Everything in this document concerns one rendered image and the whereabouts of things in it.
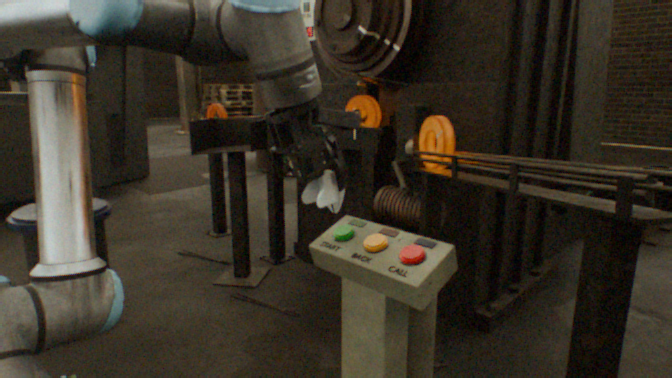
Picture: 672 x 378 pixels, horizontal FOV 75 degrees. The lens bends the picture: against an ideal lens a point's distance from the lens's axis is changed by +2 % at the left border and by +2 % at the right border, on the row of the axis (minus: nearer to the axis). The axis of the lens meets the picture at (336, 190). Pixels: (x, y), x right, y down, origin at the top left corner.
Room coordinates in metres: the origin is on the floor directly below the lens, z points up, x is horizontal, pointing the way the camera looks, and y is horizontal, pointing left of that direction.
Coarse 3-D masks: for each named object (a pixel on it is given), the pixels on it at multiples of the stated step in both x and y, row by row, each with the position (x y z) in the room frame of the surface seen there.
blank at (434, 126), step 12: (432, 120) 1.24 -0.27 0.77; (444, 120) 1.21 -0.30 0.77; (420, 132) 1.30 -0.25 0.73; (432, 132) 1.25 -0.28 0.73; (444, 132) 1.18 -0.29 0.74; (420, 144) 1.30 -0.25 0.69; (432, 144) 1.28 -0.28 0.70; (444, 144) 1.17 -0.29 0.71; (420, 156) 1.29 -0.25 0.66; (432, 168) 1.22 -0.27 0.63
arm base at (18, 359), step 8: (8, 352) 0.74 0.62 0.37; (16, 352) 0.75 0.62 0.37; (24, 352) 0.76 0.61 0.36; (32, 352) 0.79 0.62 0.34; (0, 360) 0.72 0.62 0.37; (8, 360) 0.73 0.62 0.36; (16, 360) 0.73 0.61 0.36; (24, 360) 0.75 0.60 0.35; (32, 360) 0.76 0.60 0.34; (0, 368) 0.71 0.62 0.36; (8, 368) 0.71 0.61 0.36; (16, 368) 0.72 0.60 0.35; (24, 368) 0.73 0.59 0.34; (32, 368) 0.75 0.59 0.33; (40, 368) 0.76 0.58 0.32; (0, 376) 0.69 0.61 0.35; (8, 376) 0.70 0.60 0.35; (16, 376) 0.70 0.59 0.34; (24, 376) 0.71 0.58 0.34; (32, 376) 0.72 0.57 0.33; (40, 376) 0.74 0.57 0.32; (48, 376) 0.75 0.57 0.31
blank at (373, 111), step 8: (360, 96) 1.69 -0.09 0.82; (368, 96) 1.69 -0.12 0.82; (352, 104) 1.72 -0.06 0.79; (360, 104) 1.69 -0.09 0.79; (368, 104) 1.67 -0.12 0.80; (376, 104) 1.67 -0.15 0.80; (368, 112) 1.67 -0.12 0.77; (376, 112) 1.65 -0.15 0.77; (368, 120) 1.67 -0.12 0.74; (376, 120) 1.65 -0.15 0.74
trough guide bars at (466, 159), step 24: (456, 168) 1.03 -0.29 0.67; (480, 168) 0.92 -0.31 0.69; (504, 168) 0.94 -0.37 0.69; (528, 168) 0.76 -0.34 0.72; (552, 168) 0.70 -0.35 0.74; (576, 168) 0.65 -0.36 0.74; (600, 168) 0.68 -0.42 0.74; (624, 168) 0.64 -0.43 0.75; (600, 192) 0.60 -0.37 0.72; (624, 192) 0.55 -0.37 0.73; (648, 192) 0.53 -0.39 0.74; (624, 216) 0.55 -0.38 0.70
